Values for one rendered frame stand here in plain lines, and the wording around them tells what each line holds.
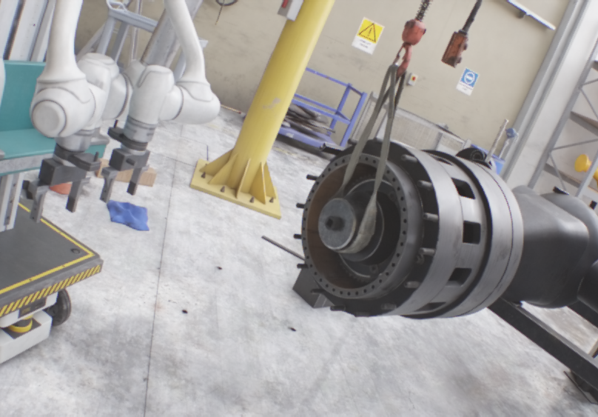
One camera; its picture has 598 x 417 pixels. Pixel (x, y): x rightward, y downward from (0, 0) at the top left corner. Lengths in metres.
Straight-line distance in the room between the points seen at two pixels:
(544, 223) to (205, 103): 1.39
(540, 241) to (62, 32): 1.83
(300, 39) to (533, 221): 2.30
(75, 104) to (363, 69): 6.74
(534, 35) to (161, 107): 7.71
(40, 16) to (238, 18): 5.70
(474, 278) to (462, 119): 6.81
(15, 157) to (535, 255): 1.88
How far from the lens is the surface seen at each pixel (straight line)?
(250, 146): 4.01
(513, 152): 8.84
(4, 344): 1.78
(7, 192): 1.90
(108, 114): 1.76
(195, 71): 1.59
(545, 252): 2.27
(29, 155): 1.58
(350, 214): 1.44
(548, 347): 2.37
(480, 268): 1.64
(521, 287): 2.29
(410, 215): 1.40
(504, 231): 1.70
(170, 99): 1.50
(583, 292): 2.68
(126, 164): 1.52
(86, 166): 1.27
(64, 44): 1.13
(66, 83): 1.11
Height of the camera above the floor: 1.27
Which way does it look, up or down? 17 degrees down
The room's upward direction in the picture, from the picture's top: 24 degrees clockwise
